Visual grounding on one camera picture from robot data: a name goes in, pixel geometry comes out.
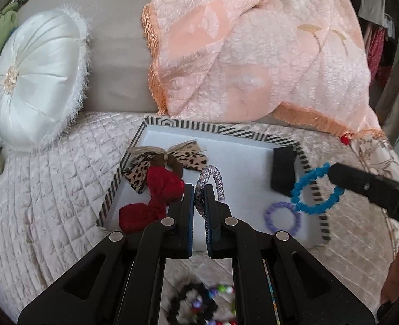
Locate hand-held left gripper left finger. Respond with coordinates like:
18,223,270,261
17,183,195,325

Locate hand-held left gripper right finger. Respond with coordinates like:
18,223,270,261
202,184,376,325

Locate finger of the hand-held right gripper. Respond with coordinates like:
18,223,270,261
328,162,399,231

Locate red fabric bow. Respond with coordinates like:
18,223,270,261
119,167,186,234

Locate silver braided hair tie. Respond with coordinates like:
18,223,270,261
194,165,227,217

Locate purple beaded bracelet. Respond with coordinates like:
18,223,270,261
264,201,303,234

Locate leopard print bow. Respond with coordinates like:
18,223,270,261
123,140,208,194

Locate striped cardboard box tray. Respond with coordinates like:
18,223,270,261
96,116,332,248

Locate blue beaded bracelet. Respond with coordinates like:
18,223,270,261
290,162,345,215

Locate small black box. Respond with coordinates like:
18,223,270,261
270,147,296,195

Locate person's right hand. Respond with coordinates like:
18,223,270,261
379,232,399,307

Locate cream floral fabric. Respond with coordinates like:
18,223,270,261
350,135,399,183

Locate black scrunchie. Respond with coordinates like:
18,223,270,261
167,282,218,325

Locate red patterned garment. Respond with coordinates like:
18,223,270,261
365,26,394,82

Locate quilted beige bedspread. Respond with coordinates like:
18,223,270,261
0,110,399,325

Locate peach fringed blanket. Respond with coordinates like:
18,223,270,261
142,0,386,141

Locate beige padded headboard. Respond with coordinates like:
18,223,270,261
17,0,173,114

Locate white hanging garment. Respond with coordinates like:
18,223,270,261
358,0,391,26

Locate round white satin cushion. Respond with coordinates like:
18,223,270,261
0,5,92,153

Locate multicoloured beaded bracelet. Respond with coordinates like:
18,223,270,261
189,284,237,325

